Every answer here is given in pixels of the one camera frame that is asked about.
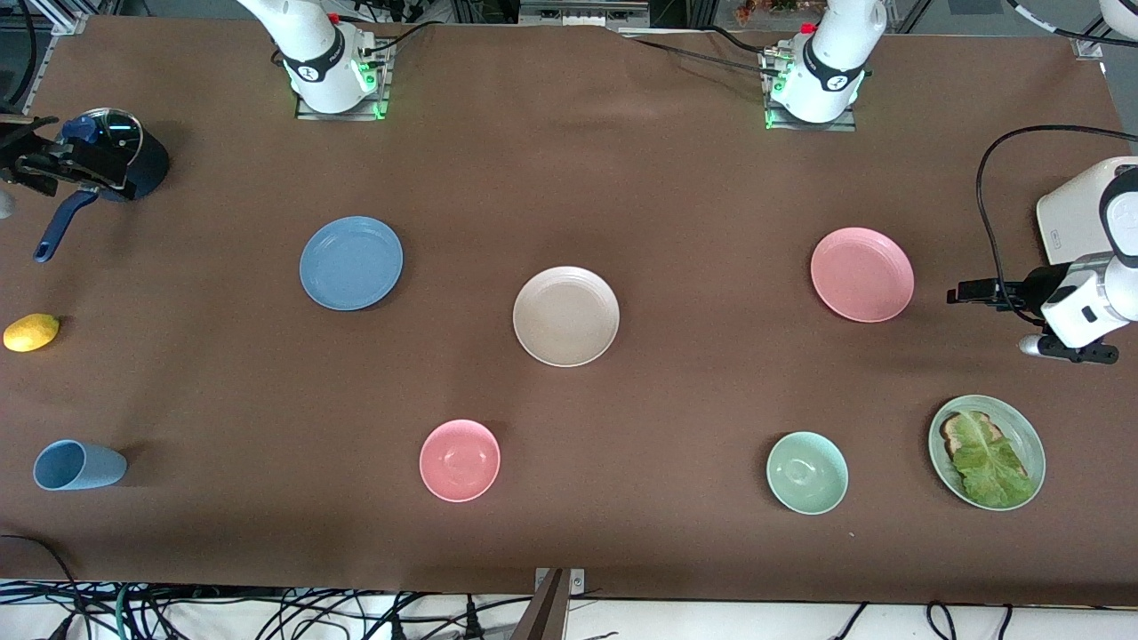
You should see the pink plate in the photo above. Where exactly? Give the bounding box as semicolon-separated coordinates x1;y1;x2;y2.
810;228;915;324

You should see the blue plate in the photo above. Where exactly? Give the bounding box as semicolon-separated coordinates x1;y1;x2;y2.
300;216;404;312

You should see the glass lid with blue knob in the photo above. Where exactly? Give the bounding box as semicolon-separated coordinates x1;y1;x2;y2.
53;108;143;183

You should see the blue saucepan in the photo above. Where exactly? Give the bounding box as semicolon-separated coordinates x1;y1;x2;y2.
34;108;170;263

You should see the white appliance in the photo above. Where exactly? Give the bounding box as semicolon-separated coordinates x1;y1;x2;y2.
1037;156;1138;266

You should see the lettuce on toast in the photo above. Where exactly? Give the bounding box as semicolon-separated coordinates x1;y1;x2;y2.
940;411;1032;500

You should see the yellow lemon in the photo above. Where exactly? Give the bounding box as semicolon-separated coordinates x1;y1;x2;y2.
3;314;60;353

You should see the green plate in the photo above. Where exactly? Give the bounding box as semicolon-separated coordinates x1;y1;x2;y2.
928;395;1046;511

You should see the green lettuce leaf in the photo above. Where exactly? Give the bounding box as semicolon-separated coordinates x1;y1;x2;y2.
951;412;1038;508

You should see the green bowl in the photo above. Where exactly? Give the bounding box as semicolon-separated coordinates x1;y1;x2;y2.
766;431;849;516

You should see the blue cup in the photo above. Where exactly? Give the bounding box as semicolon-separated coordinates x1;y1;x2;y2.
33;440;128;492

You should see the beige plate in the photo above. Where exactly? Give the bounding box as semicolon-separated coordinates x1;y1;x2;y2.
513;266;621;368

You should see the pink bowl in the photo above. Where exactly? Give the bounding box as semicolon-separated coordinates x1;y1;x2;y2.
419;420;501;503

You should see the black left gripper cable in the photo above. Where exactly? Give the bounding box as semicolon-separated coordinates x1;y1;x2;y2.
976;124;1138;325

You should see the aluminium frame bar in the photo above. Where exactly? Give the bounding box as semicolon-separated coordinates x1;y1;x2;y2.
0;0;94;36

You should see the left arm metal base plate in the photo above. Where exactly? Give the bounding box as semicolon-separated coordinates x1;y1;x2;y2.
763;49;859;132

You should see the grey metal frame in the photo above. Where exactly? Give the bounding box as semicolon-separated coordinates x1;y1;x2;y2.
518;0;652;28

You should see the small metal bracket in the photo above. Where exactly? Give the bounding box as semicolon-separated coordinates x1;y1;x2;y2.
533;567;586;595

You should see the dark camera pole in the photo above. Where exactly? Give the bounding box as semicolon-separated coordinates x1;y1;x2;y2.
509;569;570;640

